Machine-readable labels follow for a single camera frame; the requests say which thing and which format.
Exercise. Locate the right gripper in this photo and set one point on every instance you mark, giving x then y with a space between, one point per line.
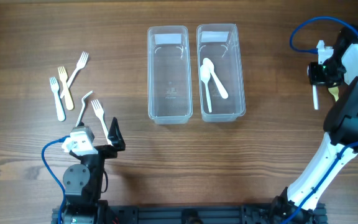
314 79

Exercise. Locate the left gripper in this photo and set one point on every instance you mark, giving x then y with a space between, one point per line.
111 151

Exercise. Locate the yellow plastic spoon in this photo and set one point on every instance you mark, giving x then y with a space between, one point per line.
335 92

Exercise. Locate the white thick-handled spoon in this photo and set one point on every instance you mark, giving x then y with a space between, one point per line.
221 89

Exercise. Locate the white thin spoon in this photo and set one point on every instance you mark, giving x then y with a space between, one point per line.
205 78

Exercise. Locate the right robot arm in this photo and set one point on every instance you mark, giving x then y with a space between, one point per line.
336 65

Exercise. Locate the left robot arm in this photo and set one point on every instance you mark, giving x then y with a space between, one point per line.
83 181

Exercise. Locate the left clear plastic container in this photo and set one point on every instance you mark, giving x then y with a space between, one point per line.
169 75

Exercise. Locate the clear plastic container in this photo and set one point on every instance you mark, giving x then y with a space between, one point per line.
220 43
169 75

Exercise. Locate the right clear plastic container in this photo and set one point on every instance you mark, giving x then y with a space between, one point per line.
220 43

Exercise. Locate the white fork near gripper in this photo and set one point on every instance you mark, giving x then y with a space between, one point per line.
99 112

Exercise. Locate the bent white plastic fork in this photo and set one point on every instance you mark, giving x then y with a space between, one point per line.
83 107

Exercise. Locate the light blue plastic fork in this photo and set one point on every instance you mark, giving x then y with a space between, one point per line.
58 104

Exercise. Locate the yellow plastic fork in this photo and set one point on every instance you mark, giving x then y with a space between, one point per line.
66 92

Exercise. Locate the white fork top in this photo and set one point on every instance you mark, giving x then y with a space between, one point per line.
80 65

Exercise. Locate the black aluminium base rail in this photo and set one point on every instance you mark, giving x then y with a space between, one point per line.
244 214

